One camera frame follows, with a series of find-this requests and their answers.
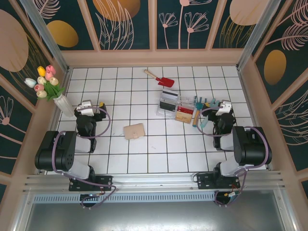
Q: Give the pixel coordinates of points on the beige card holder wallet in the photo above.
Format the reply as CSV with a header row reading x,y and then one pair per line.
x,y
132,131

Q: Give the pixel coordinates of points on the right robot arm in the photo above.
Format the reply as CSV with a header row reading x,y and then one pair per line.
x,y
252,146

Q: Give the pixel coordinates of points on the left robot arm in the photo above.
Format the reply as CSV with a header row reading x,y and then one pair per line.
x,y
60,154

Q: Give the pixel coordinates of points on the red card white print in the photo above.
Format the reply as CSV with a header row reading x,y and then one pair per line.
x,y
186,110

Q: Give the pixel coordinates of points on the clear acrylic card organizer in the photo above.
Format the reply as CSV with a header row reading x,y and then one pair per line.
x,y
185,101

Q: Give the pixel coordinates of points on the gold card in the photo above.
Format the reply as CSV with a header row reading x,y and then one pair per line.
x,y
183,118

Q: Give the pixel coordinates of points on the white magnetic stripe card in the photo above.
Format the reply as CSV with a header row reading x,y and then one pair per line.
x,y
169,94

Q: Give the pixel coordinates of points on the teal toy rake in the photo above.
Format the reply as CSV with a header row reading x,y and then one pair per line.
x,y
200,103

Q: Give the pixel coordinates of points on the light blue toy rake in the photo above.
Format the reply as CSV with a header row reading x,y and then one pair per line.
x,y
204,123

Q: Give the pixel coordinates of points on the white ribbed vase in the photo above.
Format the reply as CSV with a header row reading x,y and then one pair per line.
x,y
64,106

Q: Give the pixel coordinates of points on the red toy shovel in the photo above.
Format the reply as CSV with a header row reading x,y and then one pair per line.
x,y
166,81

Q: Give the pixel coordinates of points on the green artificial tulip leaves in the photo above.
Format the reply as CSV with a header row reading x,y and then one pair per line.
x,y
53,90

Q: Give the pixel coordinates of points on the peach artificial tulip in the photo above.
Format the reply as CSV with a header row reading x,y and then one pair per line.
x,y
54,81

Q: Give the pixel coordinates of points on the cream artificial tulip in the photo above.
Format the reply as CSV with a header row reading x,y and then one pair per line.
x,y
41,80
42,94

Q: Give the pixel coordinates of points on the pale pink artificial tulip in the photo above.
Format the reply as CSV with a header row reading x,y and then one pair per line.
x,y
48,75

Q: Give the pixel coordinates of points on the red pink artificial tulip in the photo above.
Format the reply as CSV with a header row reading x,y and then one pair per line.
x,y
39,87

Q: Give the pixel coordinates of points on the yellow artificial tulip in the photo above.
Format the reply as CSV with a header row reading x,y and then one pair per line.
x,y
41,71

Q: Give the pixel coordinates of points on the white blue artificial tulip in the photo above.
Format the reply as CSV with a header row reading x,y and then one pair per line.
x,y
30,82

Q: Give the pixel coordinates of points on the grey metal panel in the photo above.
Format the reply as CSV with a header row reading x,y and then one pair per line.
x,y
154,216

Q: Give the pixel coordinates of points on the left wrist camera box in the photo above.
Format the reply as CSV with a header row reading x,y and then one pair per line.
x,y
85,107

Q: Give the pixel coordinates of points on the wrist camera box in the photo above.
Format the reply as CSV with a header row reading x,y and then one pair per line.
x,y
85,107
223,107

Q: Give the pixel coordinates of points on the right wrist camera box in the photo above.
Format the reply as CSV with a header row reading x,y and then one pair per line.
x,y
223,107

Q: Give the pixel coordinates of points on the aluminium rail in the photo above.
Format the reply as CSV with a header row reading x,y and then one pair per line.
x,y
154,181

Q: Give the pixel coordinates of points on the aluminium frame post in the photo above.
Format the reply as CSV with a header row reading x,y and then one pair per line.
x,y
260,31
45,36

